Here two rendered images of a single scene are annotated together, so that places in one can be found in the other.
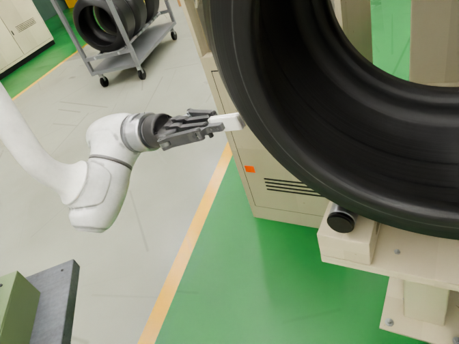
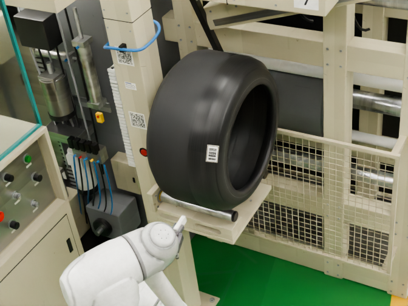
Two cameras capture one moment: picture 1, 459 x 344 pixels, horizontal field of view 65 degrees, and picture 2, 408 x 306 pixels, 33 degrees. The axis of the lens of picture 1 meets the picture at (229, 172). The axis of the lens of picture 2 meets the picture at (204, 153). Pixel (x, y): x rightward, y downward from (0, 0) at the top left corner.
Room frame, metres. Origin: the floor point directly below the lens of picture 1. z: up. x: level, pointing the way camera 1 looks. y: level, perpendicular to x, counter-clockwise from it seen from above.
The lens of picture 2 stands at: (0.68, 1.83, 2.73)
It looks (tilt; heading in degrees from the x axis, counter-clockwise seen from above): 37 degrees down; 264
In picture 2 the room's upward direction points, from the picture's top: 8 degrees counter-clockwise
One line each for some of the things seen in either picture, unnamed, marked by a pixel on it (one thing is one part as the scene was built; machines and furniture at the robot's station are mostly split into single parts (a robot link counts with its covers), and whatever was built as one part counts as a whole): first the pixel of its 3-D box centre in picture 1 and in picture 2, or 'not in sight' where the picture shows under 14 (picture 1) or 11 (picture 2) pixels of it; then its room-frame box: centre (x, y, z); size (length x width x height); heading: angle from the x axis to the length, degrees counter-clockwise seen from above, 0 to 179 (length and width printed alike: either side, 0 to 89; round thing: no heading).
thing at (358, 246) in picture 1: (365, 181); (198, 217); (0.53, -0.25, 0.84); 0.36 x 0.09 x 0.06; 141
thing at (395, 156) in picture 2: not in sight; (296, 194); (0.05, -0.47, 0.65); 0.90 x 0.02 x 0.70; 141
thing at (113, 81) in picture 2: not in sight; (125, 117); (0.73, -0.54, 1.19); 0.05 x 0.04 x 0.48; 51
